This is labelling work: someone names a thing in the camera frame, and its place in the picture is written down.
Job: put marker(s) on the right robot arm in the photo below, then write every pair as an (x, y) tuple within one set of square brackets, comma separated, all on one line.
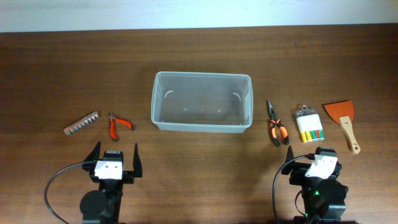
[(323, 196)]

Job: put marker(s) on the clear case coloured bits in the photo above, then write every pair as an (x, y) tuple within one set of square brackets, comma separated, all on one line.
[(309, 124)]

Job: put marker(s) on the clear plastic container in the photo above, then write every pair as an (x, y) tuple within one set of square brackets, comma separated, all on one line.
[(202, 102)]

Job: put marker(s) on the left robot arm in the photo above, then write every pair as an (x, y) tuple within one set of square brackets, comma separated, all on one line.
[(103, 205)]

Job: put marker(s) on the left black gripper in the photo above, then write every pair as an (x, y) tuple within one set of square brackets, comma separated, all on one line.
[(129, 176)]

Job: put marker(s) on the orange black needle-nose pliers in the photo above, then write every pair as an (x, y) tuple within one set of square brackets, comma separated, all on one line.
[(274, 123)]

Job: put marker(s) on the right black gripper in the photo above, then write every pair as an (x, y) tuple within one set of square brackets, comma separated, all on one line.
[(298, 172)]

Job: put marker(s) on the orange scraper wooden handle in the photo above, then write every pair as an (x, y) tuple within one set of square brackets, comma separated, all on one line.
[(343, 114)]

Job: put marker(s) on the small red cutting pliers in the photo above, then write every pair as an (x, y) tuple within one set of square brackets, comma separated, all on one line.
[(112, 125)]

